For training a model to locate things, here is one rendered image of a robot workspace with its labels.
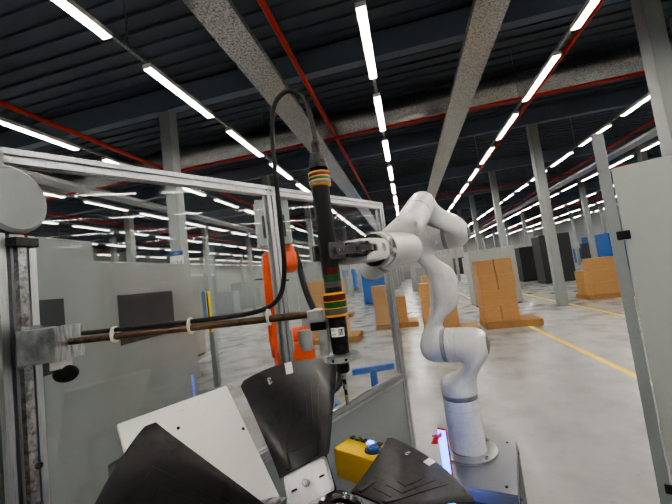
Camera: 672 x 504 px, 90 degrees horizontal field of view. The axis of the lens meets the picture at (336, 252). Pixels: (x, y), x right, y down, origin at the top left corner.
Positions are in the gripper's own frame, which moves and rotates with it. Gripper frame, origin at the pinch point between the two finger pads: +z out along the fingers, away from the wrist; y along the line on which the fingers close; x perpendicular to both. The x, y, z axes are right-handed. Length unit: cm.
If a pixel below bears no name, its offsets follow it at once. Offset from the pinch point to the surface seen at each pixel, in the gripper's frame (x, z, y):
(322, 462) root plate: -39.0, 4.4, 4.1
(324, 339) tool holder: -16.4, 2.9, 1.1
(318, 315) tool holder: -11.8, 3.2, 1.6
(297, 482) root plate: -41.5, 8.2, 7.4
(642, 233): -3, -179, -48
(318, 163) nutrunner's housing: 17.2, 1.2, -1.5
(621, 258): -14, -178, -38
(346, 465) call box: -64, -31, 32
